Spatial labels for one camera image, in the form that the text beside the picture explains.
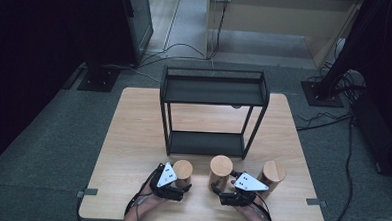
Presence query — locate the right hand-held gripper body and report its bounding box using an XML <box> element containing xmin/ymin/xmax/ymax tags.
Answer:
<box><xmin>218</xmin><ymin>171</ymin><xmax>271</xmax><ymax>209</ymax></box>

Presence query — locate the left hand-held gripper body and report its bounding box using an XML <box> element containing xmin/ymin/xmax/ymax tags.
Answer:
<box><xmin>148</xmin><ymin>161</ymin><xmax>187</xmax><ymax>202</ymax></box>

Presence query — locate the tall wooden-lid glass jar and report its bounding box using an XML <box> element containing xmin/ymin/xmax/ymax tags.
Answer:
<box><xmin>207</xmin><ymin>154</ymin><xmax>235</xmax><ymax>194</ymax></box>

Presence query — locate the small wooden-lid glass jar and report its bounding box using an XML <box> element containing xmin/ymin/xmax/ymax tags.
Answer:
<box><xmin>171</xmin><ymin>159</ymin><xmax>195</xmax><ymax>190</ymax></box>

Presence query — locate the wooden cylinder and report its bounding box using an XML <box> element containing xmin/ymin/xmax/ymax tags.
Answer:
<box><xmin>255</xmin><ymin>158</ymin><xmax>288</xmax><ymax>200</ymax></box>

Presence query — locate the black metal two-tier rack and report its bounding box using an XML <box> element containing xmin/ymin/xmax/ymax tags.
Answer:
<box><xmin>156</xmin><ymin>65</ymin><xmax>272</xmax><ymax>162</ymax></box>

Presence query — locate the person's right hand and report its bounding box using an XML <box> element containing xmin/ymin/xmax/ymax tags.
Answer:
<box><xmin>234</xmin><ymin>201</ymin><xmax>265</xmax><ymax>221</ymax></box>

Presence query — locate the person's left hand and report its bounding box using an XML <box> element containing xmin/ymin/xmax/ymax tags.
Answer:
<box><xmin>134</xmin><ymin>190</ymin><xmax>168</xmax><ymax>213</ymax></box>

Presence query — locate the grey tape strip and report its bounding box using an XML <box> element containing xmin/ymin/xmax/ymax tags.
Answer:
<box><xmin>305</xmin><ymin>197</ymin><xmax>328</xmax><ymax>208</ymax></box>
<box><xmin>76</xmin><ymin>186</ymin><xmax>100</xmax><ymax>199</ymax></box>

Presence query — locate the black stand with pole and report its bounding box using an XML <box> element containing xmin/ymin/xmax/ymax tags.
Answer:
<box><xmin>299</xmin><ymin>0</ymin><xmax>392</xmax><ymax>111</ymax></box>

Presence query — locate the black box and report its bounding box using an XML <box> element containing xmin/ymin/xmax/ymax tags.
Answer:
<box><xmin>347</xmin><ymin>91</ymin><xmax>392</xmax><ymax>177</ymax></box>

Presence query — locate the glass-fronted dark cabinet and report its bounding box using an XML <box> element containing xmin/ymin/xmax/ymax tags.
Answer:
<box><xmin>115</xmin><ymin>0</ymin><xmax>156</xmax><ymax>69</ymax></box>

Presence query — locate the right hand-held gripper cable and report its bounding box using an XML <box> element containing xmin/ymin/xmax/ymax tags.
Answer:
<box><xmin>250</xmin><ymin>192</ymin><xmax>278</xmax><ymax>221</ymax></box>

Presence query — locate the hand-held gripper cable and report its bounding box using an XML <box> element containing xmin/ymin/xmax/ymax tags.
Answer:
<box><xmin>123</xmin><ymin>167</ymin><xmax>159</xmax><ymax>220</ymax></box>
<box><xmin>250</xmin><ymin>192</ymin><xmax>278</xmax><ymax>221</ymax></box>

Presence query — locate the left hand-held gripper cable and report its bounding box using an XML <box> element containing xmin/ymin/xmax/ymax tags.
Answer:
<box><xmin>123</xmin><ymin>167</ymin><xmax>159</xmax><ymax>220</ymax></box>

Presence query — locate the black looped floor cable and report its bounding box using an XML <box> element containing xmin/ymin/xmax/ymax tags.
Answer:
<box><xmin>293</xmin><ymin>109</ymin><xmax>353</xmax><ymax>134</ymax></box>

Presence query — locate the long black floor cable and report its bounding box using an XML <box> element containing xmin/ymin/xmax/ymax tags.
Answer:
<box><xmin>328</xmin><ymin>115</ymin><xmax>358</xmax><ymax>221</ymax></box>

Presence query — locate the black stand base plate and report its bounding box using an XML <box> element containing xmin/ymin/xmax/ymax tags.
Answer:
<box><xmin>77</xmin><ymin>63</ymin><xmax>122</xmax><ymax>94</ymax></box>

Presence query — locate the bundle of black cables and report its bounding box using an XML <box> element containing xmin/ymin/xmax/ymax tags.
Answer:
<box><xmin>306</xmin><ymin>59</ymin><xmax>368</xmax><ymax>103</ymax></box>

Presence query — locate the black cable from power strip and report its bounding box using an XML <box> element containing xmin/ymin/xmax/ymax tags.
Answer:
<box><xmin>205</xmin><ymin>0</ymin><xmax>229</xmax><ymax>62</ymax></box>

